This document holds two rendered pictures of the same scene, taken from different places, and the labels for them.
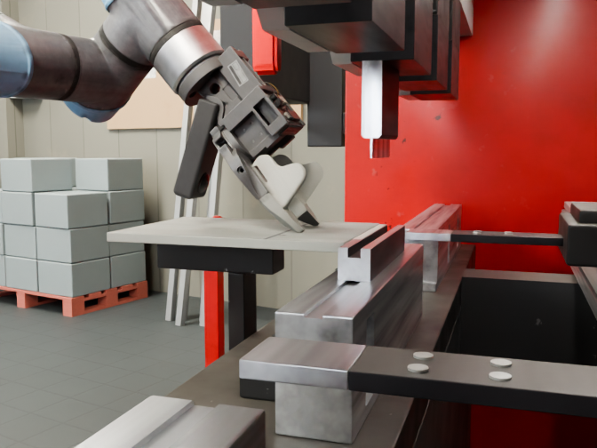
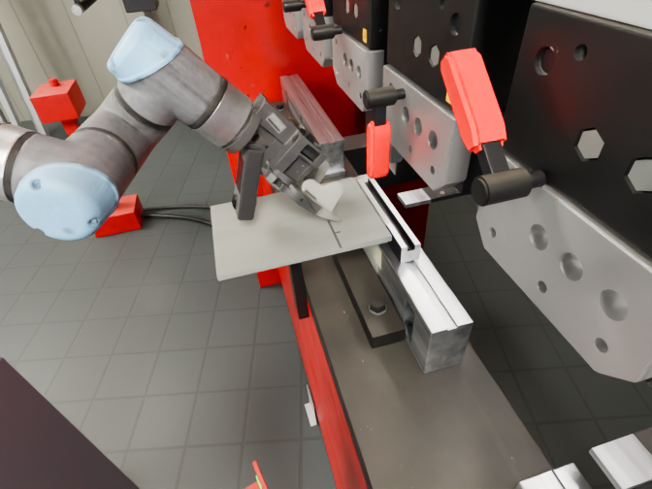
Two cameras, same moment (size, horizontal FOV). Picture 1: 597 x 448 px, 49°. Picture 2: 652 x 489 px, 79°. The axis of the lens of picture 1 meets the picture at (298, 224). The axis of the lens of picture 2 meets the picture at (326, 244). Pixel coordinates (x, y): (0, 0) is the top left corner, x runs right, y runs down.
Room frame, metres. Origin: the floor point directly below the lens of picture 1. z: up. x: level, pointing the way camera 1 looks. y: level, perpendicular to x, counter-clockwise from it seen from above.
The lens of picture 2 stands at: (0.28, 0.27, 1.39)
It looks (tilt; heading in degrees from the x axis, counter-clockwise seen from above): 41 degrees down; 330
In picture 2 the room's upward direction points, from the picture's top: 5 degrees counter-clockwise
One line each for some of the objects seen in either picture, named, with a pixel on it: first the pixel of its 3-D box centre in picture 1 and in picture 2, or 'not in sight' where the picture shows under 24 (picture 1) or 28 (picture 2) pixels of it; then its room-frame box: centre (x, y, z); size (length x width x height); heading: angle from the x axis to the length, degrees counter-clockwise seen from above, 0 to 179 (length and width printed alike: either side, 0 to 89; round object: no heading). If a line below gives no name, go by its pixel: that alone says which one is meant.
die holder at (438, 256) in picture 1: (434, 239); (308, 118); (1.23, -0.26, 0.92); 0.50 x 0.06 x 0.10; 162
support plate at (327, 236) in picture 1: (250, 231); (295, 222); (0.75, 0.05, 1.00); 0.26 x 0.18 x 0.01; 72
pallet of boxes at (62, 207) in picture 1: (59, 228); not in sight; (4.82, 1.75, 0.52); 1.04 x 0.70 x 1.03; 59
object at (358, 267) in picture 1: (375, 249); (384, 215); (0.69, -0.08, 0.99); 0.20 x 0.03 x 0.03; 162
